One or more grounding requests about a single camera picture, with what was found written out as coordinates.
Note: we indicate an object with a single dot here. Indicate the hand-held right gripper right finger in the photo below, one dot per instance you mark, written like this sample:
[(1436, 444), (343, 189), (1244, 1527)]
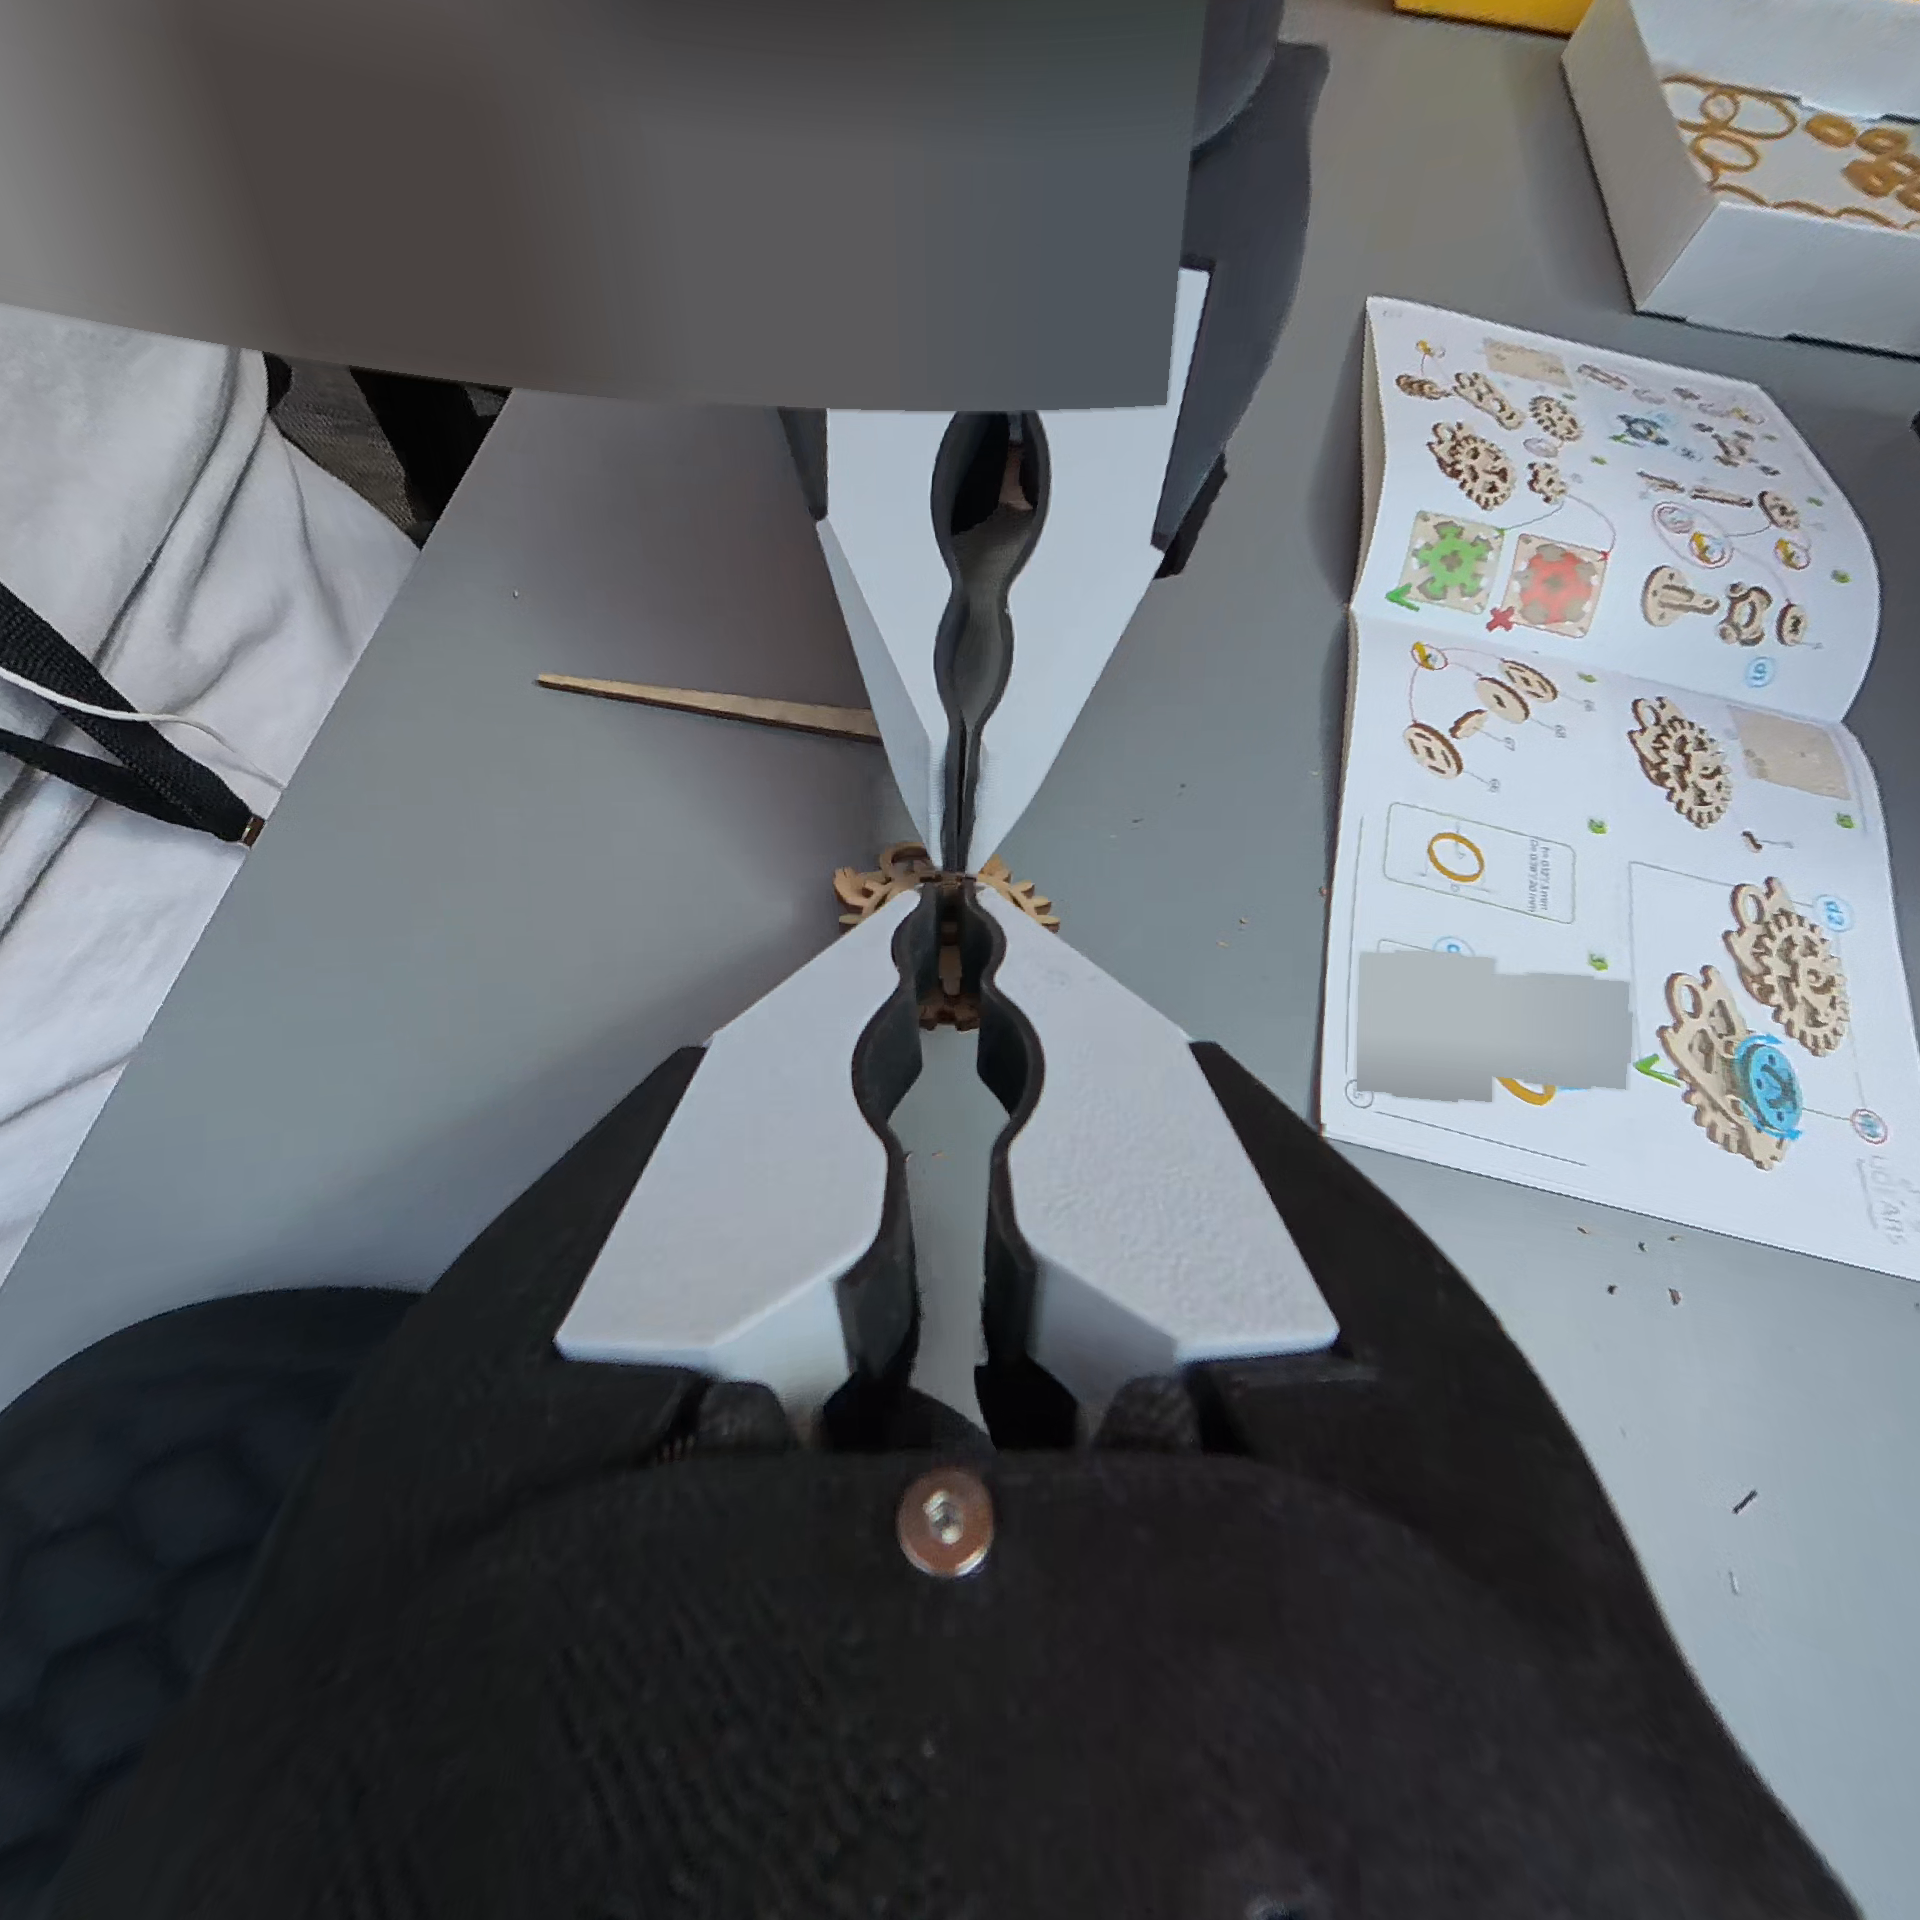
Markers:
[(1154, 1185)]

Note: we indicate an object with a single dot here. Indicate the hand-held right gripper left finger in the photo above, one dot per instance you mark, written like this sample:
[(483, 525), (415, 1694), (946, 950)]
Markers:
[(735, 1185)]

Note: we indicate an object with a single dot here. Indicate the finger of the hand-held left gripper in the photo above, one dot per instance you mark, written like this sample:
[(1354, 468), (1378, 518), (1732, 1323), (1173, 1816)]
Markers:
[(1081, 600), (884, 600)]

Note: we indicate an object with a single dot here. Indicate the wooden gear assembly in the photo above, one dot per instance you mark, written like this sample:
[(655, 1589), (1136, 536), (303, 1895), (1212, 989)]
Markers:
[(884, 885)]

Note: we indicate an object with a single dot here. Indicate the thin wooden stick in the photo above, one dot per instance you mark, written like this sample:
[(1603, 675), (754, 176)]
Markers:
[(705, 705)]

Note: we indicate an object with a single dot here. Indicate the illustrated instruction booklet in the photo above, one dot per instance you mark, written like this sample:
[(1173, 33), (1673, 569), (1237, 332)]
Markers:
[(1620, 721)]

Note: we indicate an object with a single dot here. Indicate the black chair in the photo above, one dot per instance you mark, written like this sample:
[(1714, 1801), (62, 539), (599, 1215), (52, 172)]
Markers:
[(405, 435)]

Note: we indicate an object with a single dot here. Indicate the white cardboard box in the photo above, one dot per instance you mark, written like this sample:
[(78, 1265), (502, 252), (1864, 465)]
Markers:
[(1665, 224)]

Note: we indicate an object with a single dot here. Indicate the yellow plastic bin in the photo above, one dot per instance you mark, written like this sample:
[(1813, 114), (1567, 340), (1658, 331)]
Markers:
[(1485, 8)]

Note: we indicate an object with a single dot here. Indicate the black padded cushion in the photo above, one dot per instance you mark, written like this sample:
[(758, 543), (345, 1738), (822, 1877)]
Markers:
[(134, 1574)]

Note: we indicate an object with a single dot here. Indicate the person's white shirt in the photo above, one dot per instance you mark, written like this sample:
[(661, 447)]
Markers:
[(134, 480)]

